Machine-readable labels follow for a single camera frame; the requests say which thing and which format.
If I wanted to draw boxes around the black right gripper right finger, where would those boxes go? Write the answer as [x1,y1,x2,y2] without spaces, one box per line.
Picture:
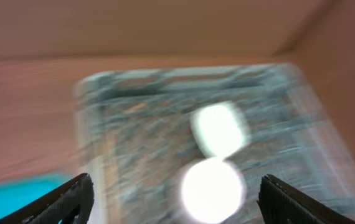
[257,174,355,224]

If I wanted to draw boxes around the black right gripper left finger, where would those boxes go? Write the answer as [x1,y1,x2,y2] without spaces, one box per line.
[0,173,95,224]

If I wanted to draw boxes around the pink bowl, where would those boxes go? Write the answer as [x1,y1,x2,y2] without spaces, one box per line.
[177,158,248,224]

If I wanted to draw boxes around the white bowl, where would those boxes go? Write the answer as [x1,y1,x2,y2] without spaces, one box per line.
[190,101,252,159]

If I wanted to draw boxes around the teal plastic tray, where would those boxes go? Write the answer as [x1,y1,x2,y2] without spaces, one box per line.
[0,173,72,218]

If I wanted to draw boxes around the grey plastic dish rack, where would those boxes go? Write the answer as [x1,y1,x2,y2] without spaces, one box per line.
[74,63,355,223]

